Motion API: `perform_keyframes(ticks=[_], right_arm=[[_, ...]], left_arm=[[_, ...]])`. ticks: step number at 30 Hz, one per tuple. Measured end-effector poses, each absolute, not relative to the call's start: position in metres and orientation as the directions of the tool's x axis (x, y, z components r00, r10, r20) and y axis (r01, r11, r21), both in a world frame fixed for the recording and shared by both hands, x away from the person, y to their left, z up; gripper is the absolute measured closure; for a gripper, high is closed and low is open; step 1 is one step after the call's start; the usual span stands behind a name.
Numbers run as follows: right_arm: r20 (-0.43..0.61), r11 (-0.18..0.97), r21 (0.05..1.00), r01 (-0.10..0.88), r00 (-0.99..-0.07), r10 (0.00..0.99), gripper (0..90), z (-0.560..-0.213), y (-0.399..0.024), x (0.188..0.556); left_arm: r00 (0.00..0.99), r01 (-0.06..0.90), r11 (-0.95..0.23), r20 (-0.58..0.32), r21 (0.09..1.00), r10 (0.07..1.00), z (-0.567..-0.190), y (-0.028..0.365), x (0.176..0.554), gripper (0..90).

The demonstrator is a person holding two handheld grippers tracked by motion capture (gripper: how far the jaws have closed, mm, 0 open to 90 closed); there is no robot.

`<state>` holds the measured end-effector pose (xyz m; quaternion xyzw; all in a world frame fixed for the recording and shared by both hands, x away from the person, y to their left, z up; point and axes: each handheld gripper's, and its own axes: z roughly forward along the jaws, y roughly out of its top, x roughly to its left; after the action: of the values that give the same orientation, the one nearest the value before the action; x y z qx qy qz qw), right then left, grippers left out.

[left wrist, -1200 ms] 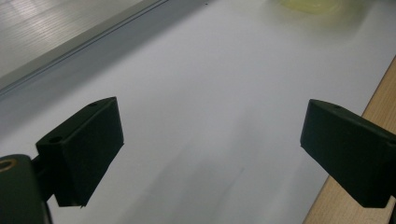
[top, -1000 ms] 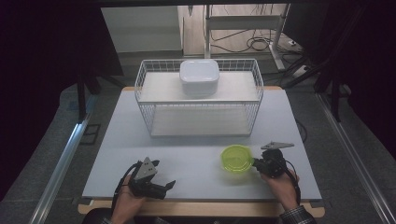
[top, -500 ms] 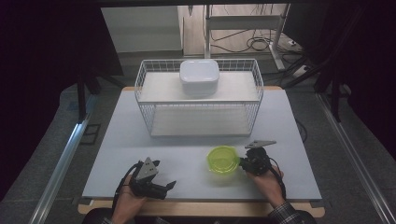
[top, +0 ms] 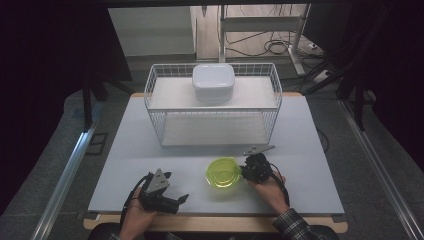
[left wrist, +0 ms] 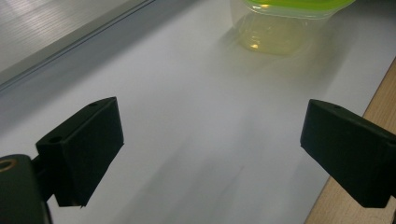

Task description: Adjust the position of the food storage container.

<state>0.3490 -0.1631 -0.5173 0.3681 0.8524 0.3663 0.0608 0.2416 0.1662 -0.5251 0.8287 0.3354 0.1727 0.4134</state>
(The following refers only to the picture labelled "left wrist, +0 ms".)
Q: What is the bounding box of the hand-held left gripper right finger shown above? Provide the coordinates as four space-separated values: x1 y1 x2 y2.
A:
300 98 396 209

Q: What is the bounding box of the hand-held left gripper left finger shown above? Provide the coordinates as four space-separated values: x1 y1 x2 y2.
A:
35 96 125 208

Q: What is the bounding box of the green lidded plastic container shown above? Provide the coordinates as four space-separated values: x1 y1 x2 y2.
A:
229 0 357 57

